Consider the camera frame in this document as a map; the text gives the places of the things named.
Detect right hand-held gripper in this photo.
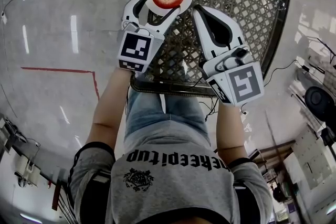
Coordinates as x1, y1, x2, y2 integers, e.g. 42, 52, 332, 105
192, 5, 265, 107

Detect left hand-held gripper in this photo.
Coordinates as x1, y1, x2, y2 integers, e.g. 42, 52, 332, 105
117, 0, 186, 73

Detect person's left forearm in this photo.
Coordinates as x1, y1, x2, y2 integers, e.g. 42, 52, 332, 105
85, 68, 132, 155

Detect person's right forearm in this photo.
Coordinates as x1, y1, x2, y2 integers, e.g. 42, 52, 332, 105
215, 102, 246, 159

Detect blue jeans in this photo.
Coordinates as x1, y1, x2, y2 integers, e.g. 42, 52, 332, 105
123, 89, 212, 145

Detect red floor tape line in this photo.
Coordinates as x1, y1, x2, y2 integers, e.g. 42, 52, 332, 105
20, 67, 100, 100

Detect black tripod stand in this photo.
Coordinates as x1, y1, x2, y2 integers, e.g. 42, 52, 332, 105
314, 36, 336, 63

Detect black round stool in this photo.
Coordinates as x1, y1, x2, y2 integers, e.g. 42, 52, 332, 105
304, 86, 336, 123

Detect grey printed T-shirt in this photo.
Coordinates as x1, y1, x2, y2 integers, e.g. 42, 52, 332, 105
67, 119, 275, 224

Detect long black power cable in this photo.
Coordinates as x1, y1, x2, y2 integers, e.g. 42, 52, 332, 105
262, 59, 308, 87

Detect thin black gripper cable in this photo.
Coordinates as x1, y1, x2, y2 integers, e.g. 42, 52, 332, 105
198, 97, 249, 120

